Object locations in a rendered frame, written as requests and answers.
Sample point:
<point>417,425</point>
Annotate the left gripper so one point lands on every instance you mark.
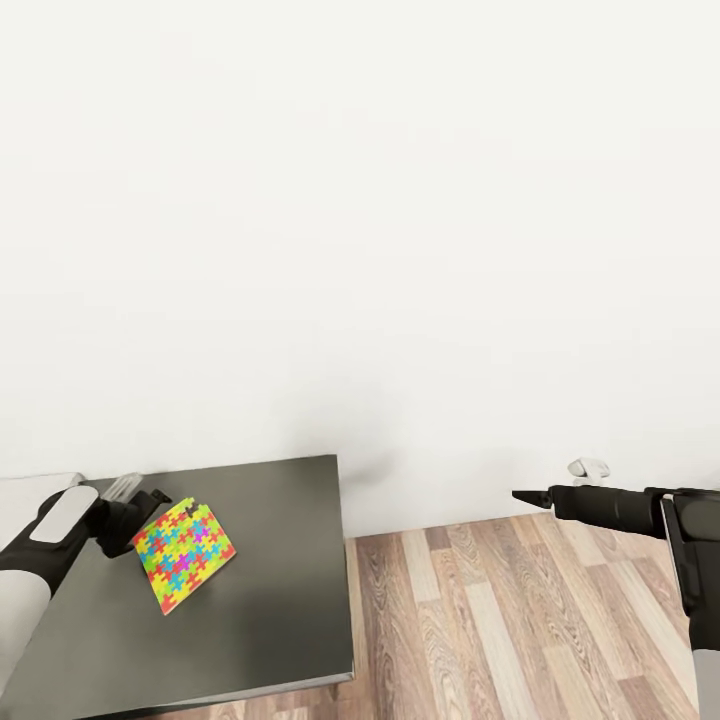
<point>137,512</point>

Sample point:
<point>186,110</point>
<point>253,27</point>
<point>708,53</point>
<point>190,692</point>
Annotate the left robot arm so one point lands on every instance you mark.
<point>34,564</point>

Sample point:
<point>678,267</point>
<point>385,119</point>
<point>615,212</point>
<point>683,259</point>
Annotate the desk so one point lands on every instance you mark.
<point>275,618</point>

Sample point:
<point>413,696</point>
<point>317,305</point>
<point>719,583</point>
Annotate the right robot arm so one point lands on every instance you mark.
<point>689,519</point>

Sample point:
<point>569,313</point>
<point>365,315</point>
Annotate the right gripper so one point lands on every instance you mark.
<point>589,504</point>

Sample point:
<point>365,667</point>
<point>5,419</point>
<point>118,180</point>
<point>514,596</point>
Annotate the jigsaw puzzle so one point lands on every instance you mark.
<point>180,553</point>

